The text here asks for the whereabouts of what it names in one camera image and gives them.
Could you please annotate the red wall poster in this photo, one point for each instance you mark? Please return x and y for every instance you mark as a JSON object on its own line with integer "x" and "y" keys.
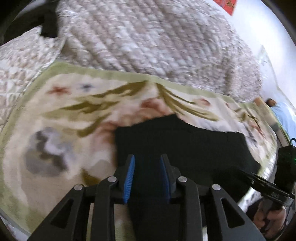
{"x": 227, "y": 5}

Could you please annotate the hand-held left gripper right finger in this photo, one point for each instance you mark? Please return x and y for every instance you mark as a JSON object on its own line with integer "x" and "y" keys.
{"x": 164, "y": 178}

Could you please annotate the person's right hand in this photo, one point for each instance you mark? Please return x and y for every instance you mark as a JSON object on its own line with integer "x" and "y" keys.
{"x": 271, "y": 219}

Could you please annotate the black pants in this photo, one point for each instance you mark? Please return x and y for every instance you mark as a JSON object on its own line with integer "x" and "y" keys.
{"x": 196, "y": 148}

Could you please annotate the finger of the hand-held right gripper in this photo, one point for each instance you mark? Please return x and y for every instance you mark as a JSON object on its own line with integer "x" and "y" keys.
{"x": 261, "y": 182}

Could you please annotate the printed fleece blanket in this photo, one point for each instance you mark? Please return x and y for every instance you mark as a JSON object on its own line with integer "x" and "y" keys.
{"x": 69, "y": 129}

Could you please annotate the dark clothing pile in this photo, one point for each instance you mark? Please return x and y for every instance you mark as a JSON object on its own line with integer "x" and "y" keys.
{"x": 49, "y": 25}

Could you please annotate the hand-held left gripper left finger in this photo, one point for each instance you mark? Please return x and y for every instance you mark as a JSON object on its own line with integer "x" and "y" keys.
{"x": 128, "y": 180}

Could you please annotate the floral quilted bedspread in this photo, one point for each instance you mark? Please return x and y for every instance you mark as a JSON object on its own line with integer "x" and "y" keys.
{"x": 138, "y": 39}

